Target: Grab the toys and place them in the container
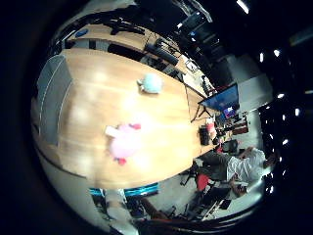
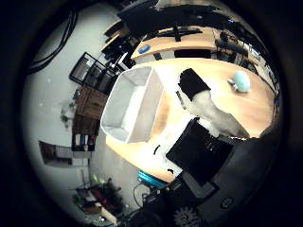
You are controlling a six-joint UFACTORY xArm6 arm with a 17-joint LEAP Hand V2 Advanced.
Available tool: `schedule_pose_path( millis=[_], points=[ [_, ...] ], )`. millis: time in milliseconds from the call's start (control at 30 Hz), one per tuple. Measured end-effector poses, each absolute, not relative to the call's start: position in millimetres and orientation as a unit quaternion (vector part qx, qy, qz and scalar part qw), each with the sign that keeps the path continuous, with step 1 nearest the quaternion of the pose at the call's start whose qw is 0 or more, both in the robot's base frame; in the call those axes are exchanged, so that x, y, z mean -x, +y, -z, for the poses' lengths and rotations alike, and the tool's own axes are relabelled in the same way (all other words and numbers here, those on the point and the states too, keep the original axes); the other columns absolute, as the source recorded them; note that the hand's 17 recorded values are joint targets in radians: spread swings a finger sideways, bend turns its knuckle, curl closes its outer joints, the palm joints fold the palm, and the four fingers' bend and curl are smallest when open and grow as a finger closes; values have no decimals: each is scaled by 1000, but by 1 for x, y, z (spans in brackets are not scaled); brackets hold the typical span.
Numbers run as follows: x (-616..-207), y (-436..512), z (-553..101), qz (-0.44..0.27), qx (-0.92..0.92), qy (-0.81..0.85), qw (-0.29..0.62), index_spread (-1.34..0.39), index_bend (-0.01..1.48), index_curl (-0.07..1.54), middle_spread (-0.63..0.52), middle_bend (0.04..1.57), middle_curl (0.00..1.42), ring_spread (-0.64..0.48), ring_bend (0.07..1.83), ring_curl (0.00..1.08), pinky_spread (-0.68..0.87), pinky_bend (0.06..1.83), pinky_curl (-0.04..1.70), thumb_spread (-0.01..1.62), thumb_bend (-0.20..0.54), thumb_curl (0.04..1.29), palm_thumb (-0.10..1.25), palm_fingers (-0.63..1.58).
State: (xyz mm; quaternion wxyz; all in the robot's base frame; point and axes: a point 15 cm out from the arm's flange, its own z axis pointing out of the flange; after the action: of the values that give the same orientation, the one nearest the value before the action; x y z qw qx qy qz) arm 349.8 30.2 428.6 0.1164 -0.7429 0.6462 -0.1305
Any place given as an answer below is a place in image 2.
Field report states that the light wooden desk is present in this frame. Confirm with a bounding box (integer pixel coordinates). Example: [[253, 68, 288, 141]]
[[130, 26, 220, 61]]

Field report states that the black device on desk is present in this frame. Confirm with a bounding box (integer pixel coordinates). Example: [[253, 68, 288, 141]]
[[215, 29, 250, 59]]

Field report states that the brown wall niche box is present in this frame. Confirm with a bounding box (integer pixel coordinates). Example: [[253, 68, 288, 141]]
[[38, 139, 74, 167]]

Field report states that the potted green plant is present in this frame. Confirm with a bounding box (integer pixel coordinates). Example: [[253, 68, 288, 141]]
[[60, 99, 78, 131]]

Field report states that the black looped floor cable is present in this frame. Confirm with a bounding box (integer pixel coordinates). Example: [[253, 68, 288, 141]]
[[132, 182, 151, 207]]

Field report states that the blue round stool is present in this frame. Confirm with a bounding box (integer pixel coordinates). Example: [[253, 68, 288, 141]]
[[136, 169, 168, 189]]

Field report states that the teal plush toy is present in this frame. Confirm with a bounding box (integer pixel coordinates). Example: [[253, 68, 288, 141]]
[[226, 69, 252, 94]]

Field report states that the wooden drawer cabinet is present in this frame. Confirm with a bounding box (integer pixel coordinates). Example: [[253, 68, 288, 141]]
[[75, 84, 109, 121]]

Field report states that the white rectangular container bin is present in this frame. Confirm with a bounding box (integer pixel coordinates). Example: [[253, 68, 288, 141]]
[[99, 65, 166, 145]]

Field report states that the dark bookcase with books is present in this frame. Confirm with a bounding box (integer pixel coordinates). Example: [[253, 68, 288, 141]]
[[71, 113, 101, 152]]

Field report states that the black hanging cable bundle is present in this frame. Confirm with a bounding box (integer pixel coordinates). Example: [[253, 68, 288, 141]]
[[27, 9, 79, 76]]

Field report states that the black monitor stand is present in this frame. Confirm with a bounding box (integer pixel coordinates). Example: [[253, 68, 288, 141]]
[[156, 26, 204, 43]]

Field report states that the blue round pad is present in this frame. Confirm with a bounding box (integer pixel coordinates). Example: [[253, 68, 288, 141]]
[[137, 44, 152, 55]]

